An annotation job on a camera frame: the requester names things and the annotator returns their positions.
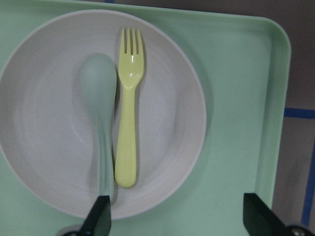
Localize white round plate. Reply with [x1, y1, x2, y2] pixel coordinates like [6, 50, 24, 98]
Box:
[0, 10, 207, 220]

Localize pale green plastic spoon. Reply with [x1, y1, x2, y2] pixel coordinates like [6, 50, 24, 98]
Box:
[79, 53, 117, 201]

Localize yellow plastic fork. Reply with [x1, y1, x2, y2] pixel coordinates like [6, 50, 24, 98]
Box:
[115, 28, 145, 188]

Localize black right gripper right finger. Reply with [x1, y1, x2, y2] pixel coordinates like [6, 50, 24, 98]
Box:
[243, 193, 298, 236]

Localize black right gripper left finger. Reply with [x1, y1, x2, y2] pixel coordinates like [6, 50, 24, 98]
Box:
[78, 196, 112, 236]

